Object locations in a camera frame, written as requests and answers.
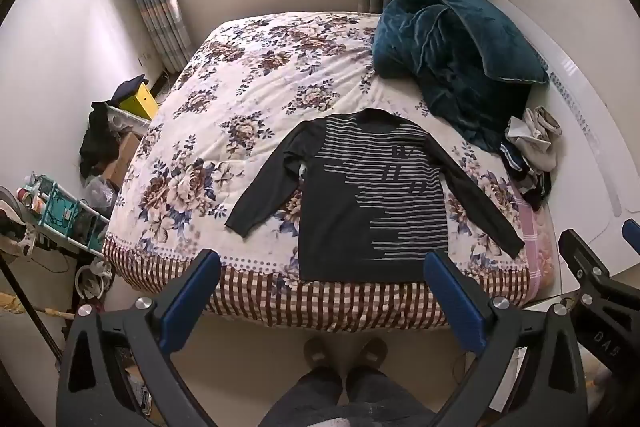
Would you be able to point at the cardboard box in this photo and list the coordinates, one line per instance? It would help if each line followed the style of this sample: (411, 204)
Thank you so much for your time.
(122, 157)

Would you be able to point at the white headboard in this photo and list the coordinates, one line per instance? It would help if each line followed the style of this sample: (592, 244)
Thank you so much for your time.
(580, 117)

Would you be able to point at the dark cloth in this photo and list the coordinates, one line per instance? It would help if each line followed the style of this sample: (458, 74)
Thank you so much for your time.
(129, 87)

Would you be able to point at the black clothes pile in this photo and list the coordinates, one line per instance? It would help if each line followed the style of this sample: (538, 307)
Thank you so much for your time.
(96, 139)

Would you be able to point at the grey slipper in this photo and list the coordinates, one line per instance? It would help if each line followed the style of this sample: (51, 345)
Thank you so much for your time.
(371, 352)
(321, 353)

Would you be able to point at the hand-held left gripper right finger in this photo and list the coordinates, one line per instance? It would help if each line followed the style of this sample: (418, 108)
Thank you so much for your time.
(455, 302)

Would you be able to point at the beige crumpled garment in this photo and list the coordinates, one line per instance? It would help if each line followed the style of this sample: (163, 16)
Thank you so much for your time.
(537, 137)

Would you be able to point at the bed with floral quilt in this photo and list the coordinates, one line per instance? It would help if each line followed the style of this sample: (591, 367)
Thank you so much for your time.
(225, 82)

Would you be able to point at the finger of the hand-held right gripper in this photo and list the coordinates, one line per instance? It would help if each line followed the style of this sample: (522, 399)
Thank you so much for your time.
(582, 257)
(632, 234)

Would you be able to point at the person's legs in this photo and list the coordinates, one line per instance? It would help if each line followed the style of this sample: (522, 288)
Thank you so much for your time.
(350, 399)

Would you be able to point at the dark crumpled clothes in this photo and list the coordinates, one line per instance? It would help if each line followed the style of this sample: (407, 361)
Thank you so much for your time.
(525, 179)

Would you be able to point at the yellow box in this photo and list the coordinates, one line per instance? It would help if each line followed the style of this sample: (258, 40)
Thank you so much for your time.
(142, 103)

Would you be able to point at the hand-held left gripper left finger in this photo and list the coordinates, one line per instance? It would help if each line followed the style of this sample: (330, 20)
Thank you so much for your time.
(190, 302)

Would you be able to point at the black tripod leg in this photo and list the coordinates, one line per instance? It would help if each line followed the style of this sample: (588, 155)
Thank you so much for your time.
(27, 302)

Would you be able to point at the teal plush blanket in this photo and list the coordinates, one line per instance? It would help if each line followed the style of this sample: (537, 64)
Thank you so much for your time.
(450, 47)

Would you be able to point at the white plastic bin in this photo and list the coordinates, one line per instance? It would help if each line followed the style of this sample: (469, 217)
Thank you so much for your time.
(125, 122)

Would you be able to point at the clear plastic bag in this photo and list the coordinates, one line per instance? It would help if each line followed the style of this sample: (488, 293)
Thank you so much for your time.
(100, 194)

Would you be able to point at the white wall outlet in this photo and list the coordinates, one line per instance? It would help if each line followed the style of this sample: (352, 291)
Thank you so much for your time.
(144, 57)

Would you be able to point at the black striped sweater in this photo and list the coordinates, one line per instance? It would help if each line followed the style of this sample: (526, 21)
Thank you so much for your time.
(380, 207)

